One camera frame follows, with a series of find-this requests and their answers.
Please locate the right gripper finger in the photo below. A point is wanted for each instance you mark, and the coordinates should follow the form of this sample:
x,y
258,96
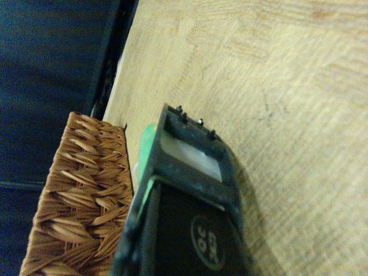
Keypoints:
x,y
198,184

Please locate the green plush toy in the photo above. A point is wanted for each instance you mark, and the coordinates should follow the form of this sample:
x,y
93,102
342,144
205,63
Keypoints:
x,y
145,149

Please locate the brown wicker basket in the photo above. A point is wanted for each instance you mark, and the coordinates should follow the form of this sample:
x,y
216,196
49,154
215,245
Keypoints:
x,y
77,187

